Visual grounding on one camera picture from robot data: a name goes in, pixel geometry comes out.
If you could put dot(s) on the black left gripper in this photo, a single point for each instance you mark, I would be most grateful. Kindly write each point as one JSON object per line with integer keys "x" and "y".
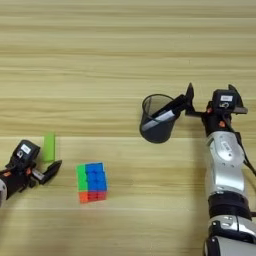
{"x": 15, "y": 181}

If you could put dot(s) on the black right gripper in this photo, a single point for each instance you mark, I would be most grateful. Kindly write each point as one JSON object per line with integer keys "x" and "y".
{"x": 217, "y": 121}

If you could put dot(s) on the green rectangular block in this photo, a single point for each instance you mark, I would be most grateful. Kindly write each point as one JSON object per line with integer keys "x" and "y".
{"x": 50, "y": 146}

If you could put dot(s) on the multicoloured puzzle cube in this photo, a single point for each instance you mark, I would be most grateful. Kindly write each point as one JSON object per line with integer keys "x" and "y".
{"x": 92, "y": 182}

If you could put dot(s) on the black mesh pen cup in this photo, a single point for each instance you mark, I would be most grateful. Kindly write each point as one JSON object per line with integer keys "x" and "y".
{"x": 160, "y": 133}

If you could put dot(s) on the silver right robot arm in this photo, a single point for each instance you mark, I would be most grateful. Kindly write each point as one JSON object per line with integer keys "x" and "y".
{"x": 226, "y": 186}

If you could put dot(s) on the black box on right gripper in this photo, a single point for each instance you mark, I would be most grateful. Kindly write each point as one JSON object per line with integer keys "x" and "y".
{"x": 225, "y": 100}

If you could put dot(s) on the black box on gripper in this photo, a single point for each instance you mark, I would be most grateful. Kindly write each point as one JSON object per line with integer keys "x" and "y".
{"x": 25, "y": 152}
{"x": 225, "y": 100}

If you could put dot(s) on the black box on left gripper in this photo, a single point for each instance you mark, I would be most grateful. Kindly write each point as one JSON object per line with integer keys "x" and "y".
{"x": 25, "y": 152}

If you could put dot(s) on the black and white marker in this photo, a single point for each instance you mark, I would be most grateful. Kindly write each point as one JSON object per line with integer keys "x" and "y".
{"x": 168, "y": 110}

